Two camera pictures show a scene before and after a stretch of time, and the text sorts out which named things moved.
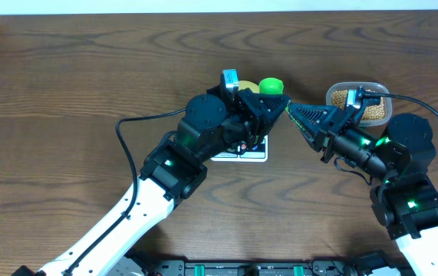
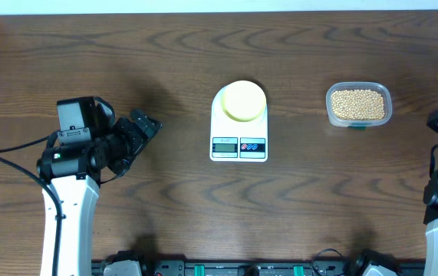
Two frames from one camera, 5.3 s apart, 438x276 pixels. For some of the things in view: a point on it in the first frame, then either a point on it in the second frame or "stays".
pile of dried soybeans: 339,97 stays
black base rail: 183,267 stays
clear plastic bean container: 373,114 stays
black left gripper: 247,106 → 136,139
